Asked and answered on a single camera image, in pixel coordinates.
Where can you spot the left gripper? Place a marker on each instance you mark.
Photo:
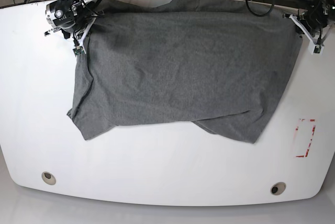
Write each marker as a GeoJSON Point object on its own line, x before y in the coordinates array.
{"type": "Point", "coordinates": [315, 34]}

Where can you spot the right table grommet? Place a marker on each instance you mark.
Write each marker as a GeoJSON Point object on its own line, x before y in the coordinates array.
{"type": "Point", "coordinates": [278, 188]}

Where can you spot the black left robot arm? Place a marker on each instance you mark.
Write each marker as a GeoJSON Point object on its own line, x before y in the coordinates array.
{"type": "Point", "coordinates": [321, 10]}

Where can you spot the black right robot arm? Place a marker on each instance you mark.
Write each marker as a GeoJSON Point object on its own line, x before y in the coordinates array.
{"type": "Point", "coordinates": [73, 18]}

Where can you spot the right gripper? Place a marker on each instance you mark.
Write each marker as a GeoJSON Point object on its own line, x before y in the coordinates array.
{"type": "Point", "coordinates": [76, 32]}

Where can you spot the left table grommet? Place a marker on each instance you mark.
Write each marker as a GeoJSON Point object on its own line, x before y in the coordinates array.
{"type": "Point", "coordinates": [48, 178]}

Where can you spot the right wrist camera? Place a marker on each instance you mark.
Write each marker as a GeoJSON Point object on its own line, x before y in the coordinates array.
{"type": "Point", "coordinates": [78, 50]}

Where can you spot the grey T-shirt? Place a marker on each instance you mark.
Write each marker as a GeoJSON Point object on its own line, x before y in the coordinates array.
{"type": "Point", "coordinates": [209, 62]}

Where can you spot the red tape marker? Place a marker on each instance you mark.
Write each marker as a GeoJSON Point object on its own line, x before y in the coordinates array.
{"type": "Point", "coordinates": [304, 133]}

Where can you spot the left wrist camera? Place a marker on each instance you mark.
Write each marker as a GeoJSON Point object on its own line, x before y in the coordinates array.
{"type": "Point", "coordinates": [315, 48]}

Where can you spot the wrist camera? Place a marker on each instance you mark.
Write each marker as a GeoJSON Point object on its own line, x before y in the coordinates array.
{"type": "Point", "coordinates": [78, 50]}
{"type": "Point", "coordinates": [315, 48]}

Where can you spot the table grommet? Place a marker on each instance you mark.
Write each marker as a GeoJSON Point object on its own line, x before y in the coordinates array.
{"type": "Point", "coordinates": [48, 178]}
{"type": "Point", "coordinates": [278, 188]}

